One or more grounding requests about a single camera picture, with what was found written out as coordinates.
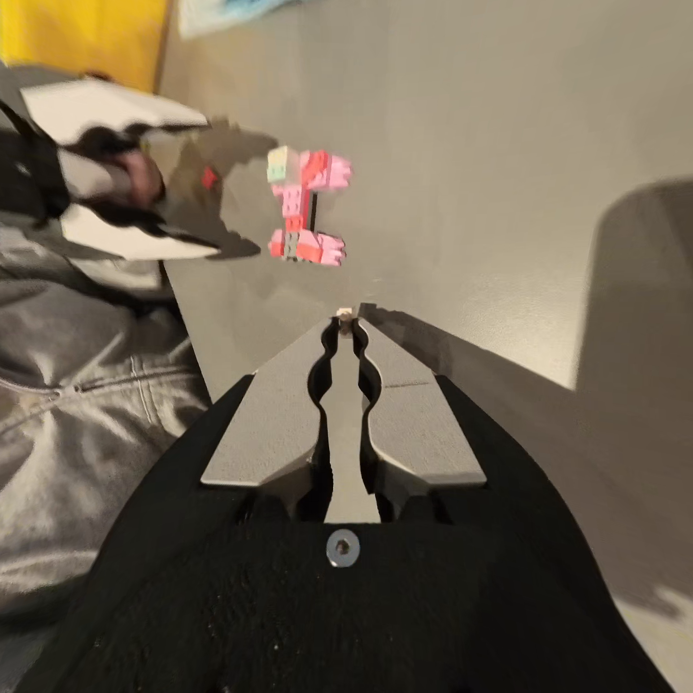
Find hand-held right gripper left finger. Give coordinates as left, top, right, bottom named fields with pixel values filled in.
left=199, top=317, right=335, bottom=522

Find yellow plastic bin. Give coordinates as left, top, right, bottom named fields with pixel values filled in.
left=0, top=0, right=173, bottom=93

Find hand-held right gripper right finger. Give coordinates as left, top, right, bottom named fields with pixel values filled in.
left=353, top=318, right=488, bottom=522

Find grey desk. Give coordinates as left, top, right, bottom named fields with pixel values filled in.
left=157, top=0, right=693, bottom=693

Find person's grey jeans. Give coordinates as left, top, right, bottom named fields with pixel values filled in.
left=0, top=295, right=213, bottom=629

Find open light blue instruction booklet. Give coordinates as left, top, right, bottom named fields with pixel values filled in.
left=177, top=0, right=304, bottom=39

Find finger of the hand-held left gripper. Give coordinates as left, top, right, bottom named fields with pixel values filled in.
left=19, top=79, right=211, bottom=148
left=58, top=207, right=222, bottom=262

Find person's grey hoodie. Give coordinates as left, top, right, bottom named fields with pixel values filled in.
left=0, top=214, right=183, bottom=321

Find person's left hand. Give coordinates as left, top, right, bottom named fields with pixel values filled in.
left=120, top=148, right=166, bottom=208

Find pink brick model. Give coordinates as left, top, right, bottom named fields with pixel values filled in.
left=266, top=144, right=353, bottom=267

